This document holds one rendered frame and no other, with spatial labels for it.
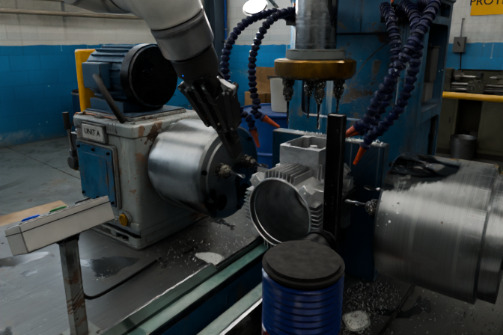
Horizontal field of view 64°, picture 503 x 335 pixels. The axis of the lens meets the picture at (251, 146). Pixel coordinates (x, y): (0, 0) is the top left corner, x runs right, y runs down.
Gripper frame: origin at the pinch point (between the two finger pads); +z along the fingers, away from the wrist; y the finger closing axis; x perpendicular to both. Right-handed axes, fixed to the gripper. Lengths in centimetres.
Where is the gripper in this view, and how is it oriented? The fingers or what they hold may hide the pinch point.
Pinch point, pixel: (230, 140)
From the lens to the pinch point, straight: 78.7
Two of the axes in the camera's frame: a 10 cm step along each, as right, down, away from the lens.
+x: -5.1, 6.6, -5.5
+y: -8.0, -1.5, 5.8
